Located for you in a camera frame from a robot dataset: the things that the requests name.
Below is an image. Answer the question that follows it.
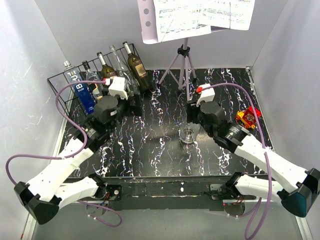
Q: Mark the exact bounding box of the small clear glass bottle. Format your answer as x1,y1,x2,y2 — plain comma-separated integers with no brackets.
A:
179,122,201,144

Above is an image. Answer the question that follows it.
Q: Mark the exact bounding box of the blue square bottle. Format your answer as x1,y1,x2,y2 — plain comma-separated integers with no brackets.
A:
63,60,96,115

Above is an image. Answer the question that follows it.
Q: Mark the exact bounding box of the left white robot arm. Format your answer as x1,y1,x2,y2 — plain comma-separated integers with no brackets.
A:
14,92,143,225

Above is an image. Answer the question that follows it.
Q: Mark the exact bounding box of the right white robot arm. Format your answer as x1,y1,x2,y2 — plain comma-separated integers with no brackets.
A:
186,100,320,218

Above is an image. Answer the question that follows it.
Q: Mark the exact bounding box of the tall clear empty bottle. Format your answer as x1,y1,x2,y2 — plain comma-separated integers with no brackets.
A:
109,45,138,92

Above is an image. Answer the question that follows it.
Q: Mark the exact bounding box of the dark green wine bottle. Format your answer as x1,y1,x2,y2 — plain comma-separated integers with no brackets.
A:
122,41,152,93

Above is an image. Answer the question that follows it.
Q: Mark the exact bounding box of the green wine bottle silver neck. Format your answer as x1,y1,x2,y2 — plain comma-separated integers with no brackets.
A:
97,52,117,79

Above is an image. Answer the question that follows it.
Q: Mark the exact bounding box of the clear bottle black cap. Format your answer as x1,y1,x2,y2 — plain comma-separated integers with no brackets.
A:
82,60,108,102

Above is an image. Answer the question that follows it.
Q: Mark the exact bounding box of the red yellow toy block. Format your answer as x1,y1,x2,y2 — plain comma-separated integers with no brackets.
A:
235,106,262,129

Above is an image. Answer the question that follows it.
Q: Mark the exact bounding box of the left sheet music page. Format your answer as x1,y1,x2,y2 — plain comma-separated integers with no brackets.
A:
153,0,212,43

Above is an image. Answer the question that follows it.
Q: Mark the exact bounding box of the sheet music page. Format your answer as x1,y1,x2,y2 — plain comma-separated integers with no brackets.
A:
153,0,212,43
198,0,255,31

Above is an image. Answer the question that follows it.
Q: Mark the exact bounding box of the lilac music stand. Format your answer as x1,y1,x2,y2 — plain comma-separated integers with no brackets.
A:
137,0,232,110

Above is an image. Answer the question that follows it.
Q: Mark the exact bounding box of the right sheet music page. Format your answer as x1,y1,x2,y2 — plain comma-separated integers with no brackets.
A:
198,0,255,31

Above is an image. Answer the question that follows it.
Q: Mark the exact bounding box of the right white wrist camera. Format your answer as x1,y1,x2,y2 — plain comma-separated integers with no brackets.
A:
196,83,215,107

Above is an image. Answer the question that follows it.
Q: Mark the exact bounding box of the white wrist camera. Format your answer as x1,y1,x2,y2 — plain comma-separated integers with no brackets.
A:
196,83,215,107
108,76,128,100

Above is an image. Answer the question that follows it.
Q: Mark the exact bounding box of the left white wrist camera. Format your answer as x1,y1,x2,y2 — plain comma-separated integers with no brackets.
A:
108,76,128,100

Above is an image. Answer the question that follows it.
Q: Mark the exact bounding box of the black wire wine rack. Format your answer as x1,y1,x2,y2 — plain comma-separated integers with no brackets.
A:
47,43,156,116

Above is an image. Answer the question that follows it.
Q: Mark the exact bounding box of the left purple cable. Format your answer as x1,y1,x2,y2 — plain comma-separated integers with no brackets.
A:
5,79,123,228

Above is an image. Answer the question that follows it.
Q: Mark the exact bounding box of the aluminium frame rail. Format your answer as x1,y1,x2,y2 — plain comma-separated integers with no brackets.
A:
14,119,115,240

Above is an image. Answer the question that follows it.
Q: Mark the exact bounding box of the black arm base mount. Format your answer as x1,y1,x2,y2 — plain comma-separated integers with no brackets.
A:
77,174,247,212

